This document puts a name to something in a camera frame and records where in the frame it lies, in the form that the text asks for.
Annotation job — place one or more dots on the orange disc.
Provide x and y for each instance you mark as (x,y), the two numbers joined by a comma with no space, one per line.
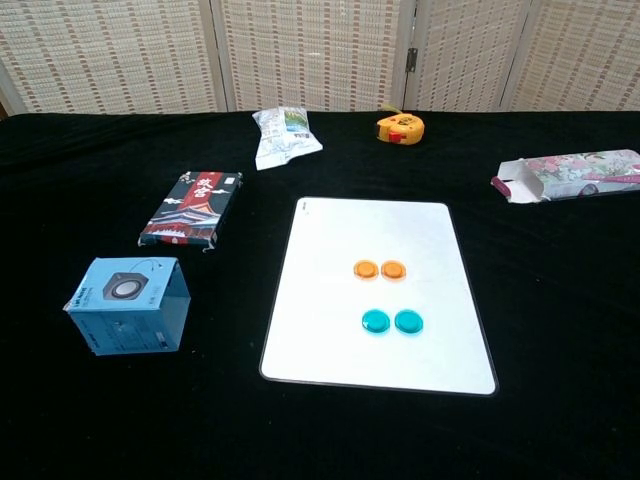
(393,270)
(365,270)

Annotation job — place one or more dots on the white snack bag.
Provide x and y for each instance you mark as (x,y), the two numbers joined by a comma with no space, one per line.
(282,140)

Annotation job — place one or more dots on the white magnetic board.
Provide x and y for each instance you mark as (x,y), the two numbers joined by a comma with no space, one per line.
(325,350)

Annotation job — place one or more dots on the dark palace print box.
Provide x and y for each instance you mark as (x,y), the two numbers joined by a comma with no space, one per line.
(192,210)

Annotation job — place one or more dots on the yellow tape measure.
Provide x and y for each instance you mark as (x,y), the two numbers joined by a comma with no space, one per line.
(405,127)

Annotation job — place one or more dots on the woven folding screen panel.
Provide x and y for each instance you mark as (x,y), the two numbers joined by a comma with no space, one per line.
(465,50)
(585,50)
(310,50)
(100,50)

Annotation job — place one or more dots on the metal screen hinge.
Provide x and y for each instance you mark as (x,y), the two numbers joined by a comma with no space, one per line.
(411,59)

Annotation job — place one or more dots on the blue speaker carton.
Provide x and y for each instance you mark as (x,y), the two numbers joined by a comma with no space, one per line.
(125,320)

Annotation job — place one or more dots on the floral print carton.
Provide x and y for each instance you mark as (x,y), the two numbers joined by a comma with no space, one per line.
(575,170)

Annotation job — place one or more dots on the black velvet tablecloth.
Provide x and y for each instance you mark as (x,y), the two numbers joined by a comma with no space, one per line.
(100,425)

